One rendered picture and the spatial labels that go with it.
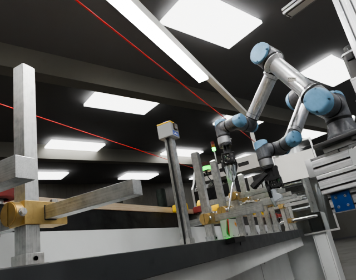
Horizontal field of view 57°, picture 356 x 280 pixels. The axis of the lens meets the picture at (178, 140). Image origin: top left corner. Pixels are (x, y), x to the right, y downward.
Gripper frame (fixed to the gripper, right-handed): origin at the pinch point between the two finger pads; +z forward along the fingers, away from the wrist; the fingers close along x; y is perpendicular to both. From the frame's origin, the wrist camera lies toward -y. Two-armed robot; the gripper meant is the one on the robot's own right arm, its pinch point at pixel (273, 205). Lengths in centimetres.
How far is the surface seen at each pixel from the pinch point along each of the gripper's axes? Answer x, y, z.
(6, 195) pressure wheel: -125, -38, -6
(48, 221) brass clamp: -125, -24, 3
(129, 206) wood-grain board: -63, -46, -7
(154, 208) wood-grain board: -43, -46, -7
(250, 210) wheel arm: -26.4, -5.9, 2.2
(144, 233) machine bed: -54, -46, 4
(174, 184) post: -57, -26, -12
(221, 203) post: -5.6, -26.2, -7.1
